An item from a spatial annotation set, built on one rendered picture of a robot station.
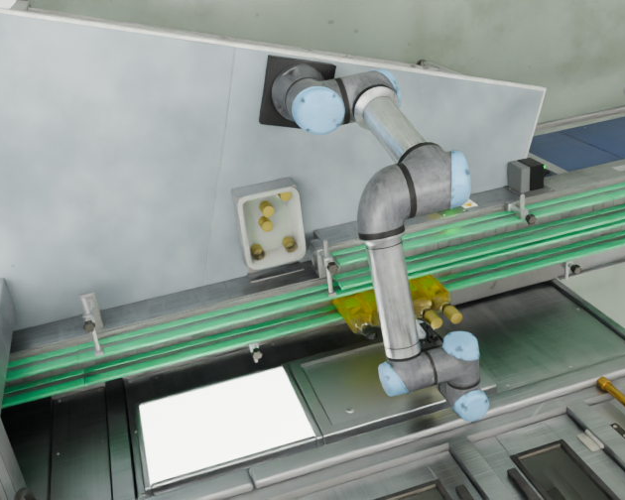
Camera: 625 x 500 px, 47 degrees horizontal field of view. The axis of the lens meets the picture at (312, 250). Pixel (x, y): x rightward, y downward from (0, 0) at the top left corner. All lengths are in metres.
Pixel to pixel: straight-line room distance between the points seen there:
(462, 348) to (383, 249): 0.28
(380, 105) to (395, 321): 0.52
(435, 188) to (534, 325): 0.87
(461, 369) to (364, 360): 0.50
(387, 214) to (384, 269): 0.12
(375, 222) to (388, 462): 0.60
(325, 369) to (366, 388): 0.14
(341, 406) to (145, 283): 0.67
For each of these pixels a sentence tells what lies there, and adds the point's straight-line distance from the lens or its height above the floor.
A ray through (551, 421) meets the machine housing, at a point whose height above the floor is 1.45.
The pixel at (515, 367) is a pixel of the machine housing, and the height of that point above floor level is 1.23.
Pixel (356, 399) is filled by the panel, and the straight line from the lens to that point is 1.89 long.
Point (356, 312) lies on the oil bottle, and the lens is 1.95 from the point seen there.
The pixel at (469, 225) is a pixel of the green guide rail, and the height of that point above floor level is 0.92.
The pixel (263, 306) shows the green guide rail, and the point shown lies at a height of 0.92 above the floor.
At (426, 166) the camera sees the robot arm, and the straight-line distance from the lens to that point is 1.46.
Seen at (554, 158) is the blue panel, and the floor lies 0.58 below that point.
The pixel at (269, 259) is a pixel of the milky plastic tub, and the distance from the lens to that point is 2.06.
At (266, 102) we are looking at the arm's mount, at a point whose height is 0.78.
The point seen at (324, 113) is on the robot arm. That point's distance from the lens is 1.76.
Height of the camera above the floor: 2.64
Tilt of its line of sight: 61 degrees down
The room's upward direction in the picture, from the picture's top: 143 degrees clockwise
